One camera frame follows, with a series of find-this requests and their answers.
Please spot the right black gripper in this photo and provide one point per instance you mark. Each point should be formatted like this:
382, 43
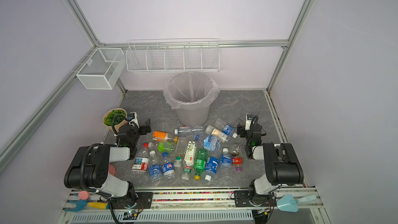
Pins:
243, 131

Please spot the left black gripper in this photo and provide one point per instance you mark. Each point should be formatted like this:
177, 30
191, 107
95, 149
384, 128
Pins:
142, 129

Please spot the white floral label bottle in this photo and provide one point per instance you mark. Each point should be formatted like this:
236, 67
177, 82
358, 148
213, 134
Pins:
190, 153

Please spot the small green label bottle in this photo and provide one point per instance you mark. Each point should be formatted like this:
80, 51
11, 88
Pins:
186, 173

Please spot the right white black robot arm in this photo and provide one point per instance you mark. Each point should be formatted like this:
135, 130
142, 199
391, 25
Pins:
281, 165

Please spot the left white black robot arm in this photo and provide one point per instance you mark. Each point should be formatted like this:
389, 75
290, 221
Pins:
89, 169

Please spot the grey mesh waste bin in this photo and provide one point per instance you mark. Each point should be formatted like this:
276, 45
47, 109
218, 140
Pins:
193, 117

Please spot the clear plastic bin liner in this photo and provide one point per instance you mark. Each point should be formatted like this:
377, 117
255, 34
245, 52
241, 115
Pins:
190, 91

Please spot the clear bottle blue label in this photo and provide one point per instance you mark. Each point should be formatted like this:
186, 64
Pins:
226, 128

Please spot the orange label bottle yellow cap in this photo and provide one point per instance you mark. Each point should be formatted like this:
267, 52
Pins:
164, 137

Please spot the lime green label bottle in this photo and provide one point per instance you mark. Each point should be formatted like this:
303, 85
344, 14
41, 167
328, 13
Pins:
162, 146

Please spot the green plant in beige pot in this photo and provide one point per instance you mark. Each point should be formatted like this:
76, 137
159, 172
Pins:
117, 117

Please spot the frosted bottle yellow label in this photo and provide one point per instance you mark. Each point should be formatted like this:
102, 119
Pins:
222, 137

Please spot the small blue label water bottle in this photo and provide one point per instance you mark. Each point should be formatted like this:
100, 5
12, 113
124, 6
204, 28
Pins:
225, 162

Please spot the Ganten clear water bottle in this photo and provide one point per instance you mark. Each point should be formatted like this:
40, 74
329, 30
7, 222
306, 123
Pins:
189, 130

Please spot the blue label white cap bottle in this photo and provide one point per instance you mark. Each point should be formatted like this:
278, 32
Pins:
154, 168

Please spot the red cap clear bottle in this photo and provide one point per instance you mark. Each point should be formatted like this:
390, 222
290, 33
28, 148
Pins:
141, 160

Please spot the green soda bottle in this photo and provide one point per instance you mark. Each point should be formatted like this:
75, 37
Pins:
200, 163

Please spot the Pepsi bottle blue cap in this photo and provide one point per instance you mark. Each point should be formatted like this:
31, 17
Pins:
167, 167

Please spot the teal toy shovel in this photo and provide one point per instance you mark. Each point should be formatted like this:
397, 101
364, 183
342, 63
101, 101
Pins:
289, 204

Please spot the pink round toy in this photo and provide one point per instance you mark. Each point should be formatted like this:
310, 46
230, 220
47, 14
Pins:
83, 195

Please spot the teal yellow toy tool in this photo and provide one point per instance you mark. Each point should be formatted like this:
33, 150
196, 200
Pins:
81, 204

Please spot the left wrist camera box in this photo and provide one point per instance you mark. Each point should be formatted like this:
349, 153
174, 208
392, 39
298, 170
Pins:
132, 118

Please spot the white wire wall rack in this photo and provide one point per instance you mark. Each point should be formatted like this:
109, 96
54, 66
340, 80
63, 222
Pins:
173, 55

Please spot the white mesh wall basket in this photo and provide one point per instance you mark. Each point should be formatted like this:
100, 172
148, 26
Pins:
102, 69

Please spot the aluminium rail with beads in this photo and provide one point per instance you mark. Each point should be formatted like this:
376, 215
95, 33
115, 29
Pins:
217, 199

